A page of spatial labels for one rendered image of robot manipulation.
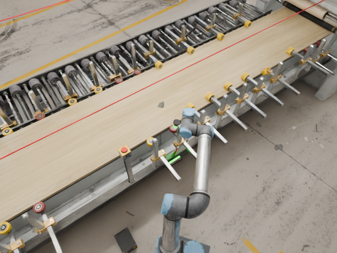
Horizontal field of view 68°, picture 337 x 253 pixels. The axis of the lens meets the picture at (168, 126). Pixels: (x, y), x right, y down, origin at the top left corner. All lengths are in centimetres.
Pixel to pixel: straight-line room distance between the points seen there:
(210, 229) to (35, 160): 184
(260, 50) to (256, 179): 154
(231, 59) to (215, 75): 33
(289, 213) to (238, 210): 56
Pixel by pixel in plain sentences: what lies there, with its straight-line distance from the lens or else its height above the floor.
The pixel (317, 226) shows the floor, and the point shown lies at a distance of 328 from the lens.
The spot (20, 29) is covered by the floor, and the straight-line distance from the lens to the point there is 572.
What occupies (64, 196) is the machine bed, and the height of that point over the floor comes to 70.
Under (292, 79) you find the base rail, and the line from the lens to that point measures 336.
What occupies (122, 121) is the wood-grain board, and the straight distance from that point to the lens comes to 236.
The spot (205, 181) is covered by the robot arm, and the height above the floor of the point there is 140.
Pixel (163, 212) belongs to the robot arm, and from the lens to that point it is 142.
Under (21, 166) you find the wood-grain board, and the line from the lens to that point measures 238.
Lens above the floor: 276
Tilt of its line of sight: 54 degrees down
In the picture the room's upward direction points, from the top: 1 degrees clockwise
